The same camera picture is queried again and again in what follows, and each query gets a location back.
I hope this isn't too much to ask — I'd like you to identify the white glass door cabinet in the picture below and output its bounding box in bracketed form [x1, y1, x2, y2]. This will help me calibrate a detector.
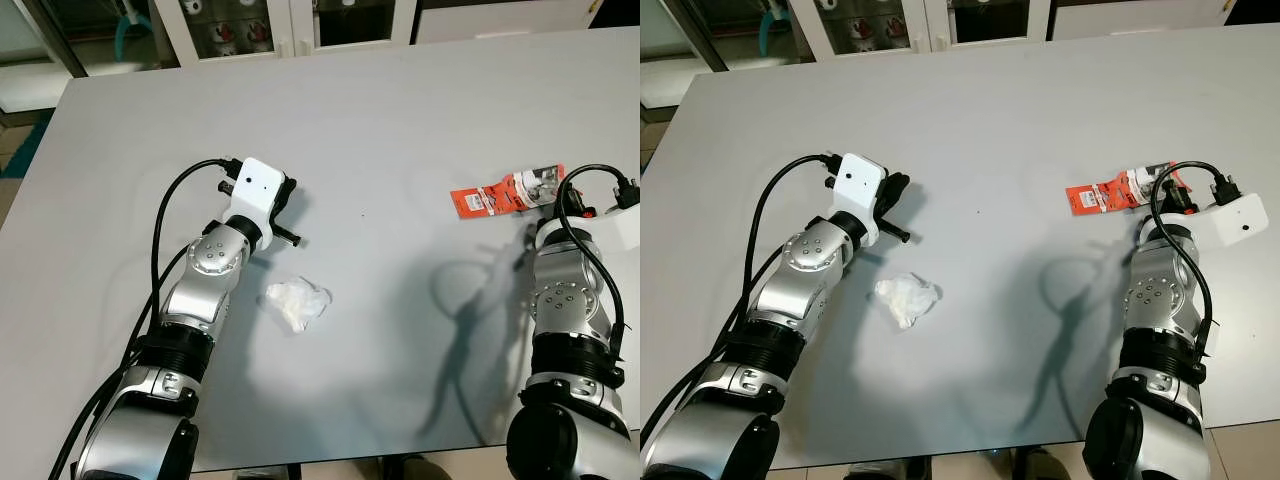
[790, 0, 1236, 59]
[150, 0, 601, 69]

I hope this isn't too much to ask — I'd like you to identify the white tissue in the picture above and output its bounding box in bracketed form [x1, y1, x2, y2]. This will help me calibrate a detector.
[873, 272, 943, 331]
[264, 277, 332, 334]

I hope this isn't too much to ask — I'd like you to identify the red glove packaging card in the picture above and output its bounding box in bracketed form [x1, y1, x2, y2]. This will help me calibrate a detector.
[1065, 163, 1181, 216]
[449, 164, 567, 217]

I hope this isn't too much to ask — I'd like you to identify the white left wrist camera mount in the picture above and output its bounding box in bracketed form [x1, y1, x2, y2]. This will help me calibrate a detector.
[227, 157, 285, 253]
[830, 152, 889, 247]

